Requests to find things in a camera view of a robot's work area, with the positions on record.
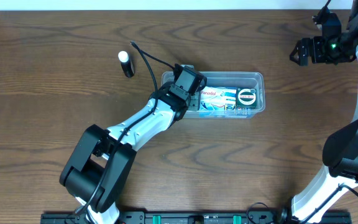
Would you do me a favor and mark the clear plastic container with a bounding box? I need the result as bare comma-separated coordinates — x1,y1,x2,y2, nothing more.
160,70,266,119

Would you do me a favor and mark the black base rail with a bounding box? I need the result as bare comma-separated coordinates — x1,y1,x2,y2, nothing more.
40,210,352,224

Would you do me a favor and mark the white Panadol box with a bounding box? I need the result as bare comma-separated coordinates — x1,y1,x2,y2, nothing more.
200,86,236,111

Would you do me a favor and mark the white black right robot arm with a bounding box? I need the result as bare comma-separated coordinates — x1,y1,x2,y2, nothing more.
275,0,358,223

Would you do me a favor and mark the green Zam-Buk tin box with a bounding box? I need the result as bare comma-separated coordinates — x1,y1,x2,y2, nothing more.
236,88,257,110

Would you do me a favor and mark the dark syrup bottle white cap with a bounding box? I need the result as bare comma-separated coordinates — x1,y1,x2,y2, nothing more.
118,51,135,78

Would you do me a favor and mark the blue Cool Fever box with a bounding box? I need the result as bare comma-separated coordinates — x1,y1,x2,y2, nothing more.
198,86,256,118

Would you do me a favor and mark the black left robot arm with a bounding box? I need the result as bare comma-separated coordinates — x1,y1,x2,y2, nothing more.
59,82,202,223

